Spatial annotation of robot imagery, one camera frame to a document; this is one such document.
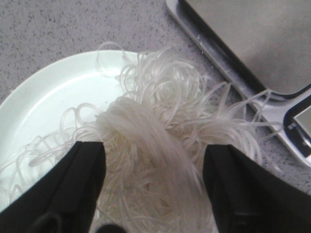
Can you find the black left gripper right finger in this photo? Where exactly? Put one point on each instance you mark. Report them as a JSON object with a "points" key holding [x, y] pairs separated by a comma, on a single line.
{"points": [[246, 198]]}

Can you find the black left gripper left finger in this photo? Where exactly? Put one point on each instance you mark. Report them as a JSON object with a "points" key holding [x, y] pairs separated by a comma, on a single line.
{"points": [[63, 200]]}

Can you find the white vermicelli noodle bundle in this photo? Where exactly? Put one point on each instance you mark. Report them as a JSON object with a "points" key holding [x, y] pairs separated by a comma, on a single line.
{"points": [[155, 136]]}

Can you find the light green round plate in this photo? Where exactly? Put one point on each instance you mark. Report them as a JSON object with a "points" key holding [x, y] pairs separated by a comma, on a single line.
{"points": [[33, 115]]}

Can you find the silver digital kitchen scale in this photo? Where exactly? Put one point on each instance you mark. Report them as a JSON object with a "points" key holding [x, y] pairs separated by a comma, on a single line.
{"points": [[260, 45]]}

